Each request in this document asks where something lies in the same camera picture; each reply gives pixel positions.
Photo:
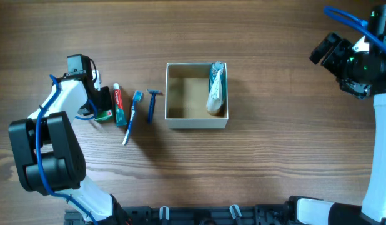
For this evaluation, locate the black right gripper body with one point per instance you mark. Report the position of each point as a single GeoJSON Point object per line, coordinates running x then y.
{"type": "Point", "coordinates": [333, 55]}

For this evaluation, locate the white cardboard box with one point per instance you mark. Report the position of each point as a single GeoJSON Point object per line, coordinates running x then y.
{"type": "Point", "coordinates": [186, 94]}

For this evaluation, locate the green Dettol soap box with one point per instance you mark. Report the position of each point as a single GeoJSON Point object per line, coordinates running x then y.
{"type": "Point", "coordinates": [104, 116]}

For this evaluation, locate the blue disposable razor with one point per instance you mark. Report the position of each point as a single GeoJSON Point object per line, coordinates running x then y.
{"type": "Point", "coordinates": [153, 94]}

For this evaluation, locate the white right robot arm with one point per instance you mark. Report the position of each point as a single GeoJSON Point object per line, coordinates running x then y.
{"type": "Point", "coordinates": [308, 210]}

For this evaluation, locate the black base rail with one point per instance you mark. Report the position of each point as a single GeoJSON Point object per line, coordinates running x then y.
{"type": "Point", "coordinates": [234, 214]}

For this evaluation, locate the white lotion tube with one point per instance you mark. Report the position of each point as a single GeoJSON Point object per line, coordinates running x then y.
{"type": "Point", "coordinates": [215, 98]}

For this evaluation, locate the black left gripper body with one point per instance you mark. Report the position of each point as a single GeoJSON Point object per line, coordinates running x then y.
{"type": "Point", "coordinates": [105, 98]}

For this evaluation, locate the Colgate toothpaste tube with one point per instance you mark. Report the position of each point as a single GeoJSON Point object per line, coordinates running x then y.
{"type": "Point", "coordinates": [118, 106]}

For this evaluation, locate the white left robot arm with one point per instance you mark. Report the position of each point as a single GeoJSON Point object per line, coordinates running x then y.
{"type": "Point", "coordinates": [47, 154]}

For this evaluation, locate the blue white toothbrush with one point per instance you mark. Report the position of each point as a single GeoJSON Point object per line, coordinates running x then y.
{"type": "Point", "coordinates": [137, 97]}

